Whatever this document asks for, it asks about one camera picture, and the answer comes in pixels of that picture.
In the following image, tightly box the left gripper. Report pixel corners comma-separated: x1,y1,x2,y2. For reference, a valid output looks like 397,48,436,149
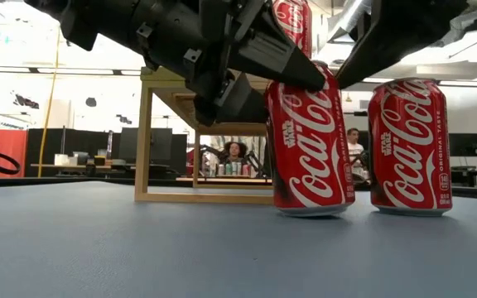
182,0,327,99

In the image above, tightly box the light wooden table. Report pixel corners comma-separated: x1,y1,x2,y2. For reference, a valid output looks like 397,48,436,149
176,176,273,185

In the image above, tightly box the slatted bamboo shelf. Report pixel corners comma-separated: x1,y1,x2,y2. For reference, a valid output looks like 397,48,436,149
133,65,275,204

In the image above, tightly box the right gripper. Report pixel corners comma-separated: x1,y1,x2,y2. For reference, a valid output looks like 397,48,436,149
335,0,470,90

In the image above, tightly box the black cabinet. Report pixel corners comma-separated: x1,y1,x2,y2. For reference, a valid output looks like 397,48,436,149
25,127,188,178

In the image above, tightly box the yellow pole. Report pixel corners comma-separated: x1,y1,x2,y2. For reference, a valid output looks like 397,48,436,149
36,28,62,179

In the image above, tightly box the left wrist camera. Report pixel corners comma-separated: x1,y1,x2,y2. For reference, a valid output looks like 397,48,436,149
192,70,269,127

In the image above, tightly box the black monitor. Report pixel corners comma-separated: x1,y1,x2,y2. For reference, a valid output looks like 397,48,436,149
118,127,173,165
448,132,477,157

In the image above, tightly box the red Coca-Cola can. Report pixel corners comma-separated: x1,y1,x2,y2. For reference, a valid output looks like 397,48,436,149
265,60,356,219
367,77,454,217
272,0,314,60

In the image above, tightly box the red panel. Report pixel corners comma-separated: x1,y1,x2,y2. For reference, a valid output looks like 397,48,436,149
0,128,29,178

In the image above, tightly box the silver ceiling duct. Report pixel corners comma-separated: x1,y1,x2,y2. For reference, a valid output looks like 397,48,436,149
327,0,374,42

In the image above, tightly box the person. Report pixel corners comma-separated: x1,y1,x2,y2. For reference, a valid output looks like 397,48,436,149
220,140,251,166
345,127,368,183

